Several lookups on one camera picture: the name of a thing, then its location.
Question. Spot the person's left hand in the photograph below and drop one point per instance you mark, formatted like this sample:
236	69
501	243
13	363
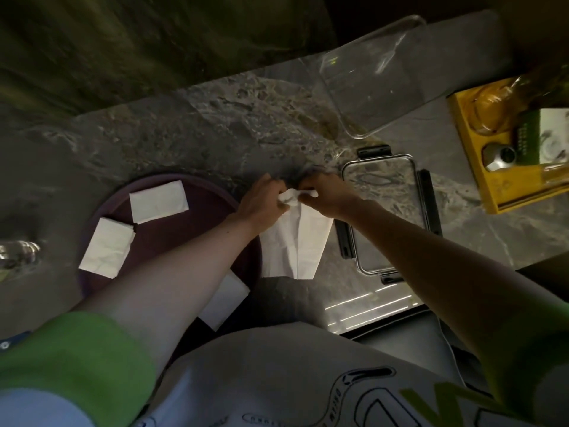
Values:
260	202

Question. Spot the person's right hand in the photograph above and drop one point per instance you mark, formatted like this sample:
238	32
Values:
331	195

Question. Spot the person's right fingers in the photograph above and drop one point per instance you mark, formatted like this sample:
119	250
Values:
307	191

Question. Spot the person's left fingers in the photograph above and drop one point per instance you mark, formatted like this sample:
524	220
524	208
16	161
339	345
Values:
275	191

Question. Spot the white paper napkin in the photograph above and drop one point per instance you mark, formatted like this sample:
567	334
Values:
106	248
158	202
295	244
224	302

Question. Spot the person's left forearm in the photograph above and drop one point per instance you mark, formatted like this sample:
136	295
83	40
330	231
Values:
173	284

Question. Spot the person's right forearm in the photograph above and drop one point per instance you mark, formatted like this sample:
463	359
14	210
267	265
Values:
449	284

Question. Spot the clear container lid black clips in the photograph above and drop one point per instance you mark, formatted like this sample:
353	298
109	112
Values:
391	204

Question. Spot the round dark purple tray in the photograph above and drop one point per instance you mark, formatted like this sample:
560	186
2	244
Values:
178	235

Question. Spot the clear plastic container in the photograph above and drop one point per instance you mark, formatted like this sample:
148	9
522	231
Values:
378	79

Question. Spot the person's white printed shirt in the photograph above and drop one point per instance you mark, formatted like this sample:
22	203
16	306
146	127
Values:
266	377

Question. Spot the small silver metal cup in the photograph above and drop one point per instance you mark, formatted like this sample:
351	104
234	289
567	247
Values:
498	156

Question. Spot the yellow tray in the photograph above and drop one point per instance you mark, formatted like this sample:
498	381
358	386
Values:
511	173

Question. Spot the yellow oil bottle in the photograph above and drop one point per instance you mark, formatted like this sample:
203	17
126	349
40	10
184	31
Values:
511	100

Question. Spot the green and white box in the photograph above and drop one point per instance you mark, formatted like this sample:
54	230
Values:
544	135

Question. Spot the clear glass object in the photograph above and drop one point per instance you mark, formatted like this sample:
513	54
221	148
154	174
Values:
17	254

